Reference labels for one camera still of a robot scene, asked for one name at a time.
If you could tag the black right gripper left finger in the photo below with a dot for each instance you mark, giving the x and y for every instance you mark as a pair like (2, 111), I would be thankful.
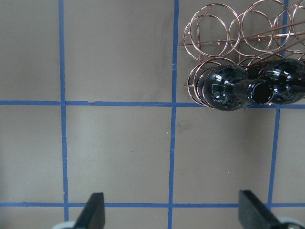
(93, 214)

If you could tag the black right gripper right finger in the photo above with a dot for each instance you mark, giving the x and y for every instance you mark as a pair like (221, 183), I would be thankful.
(253, 214)

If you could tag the dark wine bottle being placed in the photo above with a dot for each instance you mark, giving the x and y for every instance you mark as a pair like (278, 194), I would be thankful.
(287, 76)

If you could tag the dark bottle in basket front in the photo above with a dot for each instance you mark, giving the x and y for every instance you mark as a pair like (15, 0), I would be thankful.
(228, 88)

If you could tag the copper wire wine basket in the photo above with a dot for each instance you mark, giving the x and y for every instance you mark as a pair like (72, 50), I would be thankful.
(218, 35)

